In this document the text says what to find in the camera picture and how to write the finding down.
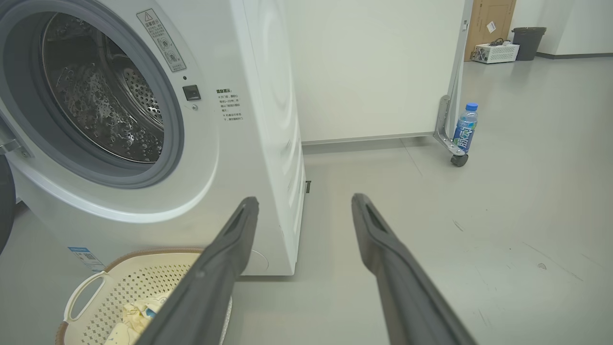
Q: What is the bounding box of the blue energy label sticker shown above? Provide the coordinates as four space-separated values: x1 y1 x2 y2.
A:
67 247 106 271

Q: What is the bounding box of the blue drink bottle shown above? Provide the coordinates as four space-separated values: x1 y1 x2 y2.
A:
453 103 478 154

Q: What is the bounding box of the white vented equipment box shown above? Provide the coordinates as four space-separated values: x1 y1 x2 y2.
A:
472 42 520 64

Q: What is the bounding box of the printed text notice sticker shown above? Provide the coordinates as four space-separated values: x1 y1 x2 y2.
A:
216 88 243 123

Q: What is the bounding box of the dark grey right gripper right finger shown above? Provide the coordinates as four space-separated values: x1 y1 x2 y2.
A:
352 193 479 345

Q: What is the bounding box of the metal caster bracket with wheel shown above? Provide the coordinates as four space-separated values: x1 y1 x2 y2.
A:
433 95 470 167

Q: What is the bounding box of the black round glass washer door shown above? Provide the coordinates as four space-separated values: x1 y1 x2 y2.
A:
0 154 16 254

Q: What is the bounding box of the grey warning sticker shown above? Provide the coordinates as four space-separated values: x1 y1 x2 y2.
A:
136 9 186 72

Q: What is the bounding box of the white partition panel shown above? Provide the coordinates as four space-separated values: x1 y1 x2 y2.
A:
285 0 475 144

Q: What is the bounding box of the white front-load washing machine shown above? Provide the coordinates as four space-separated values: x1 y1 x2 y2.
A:
0 0 307 276

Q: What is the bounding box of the dark grey trash bin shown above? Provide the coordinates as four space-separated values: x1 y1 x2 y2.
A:
511 27 547 61

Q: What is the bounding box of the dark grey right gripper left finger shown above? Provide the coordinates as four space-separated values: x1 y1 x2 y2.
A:
136 196 260 345

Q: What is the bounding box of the cream perforated basket brown rim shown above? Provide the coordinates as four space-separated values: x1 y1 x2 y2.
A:
55 248 234 345

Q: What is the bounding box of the brown cardboard box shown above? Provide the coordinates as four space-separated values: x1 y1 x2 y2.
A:
465 0 517 62

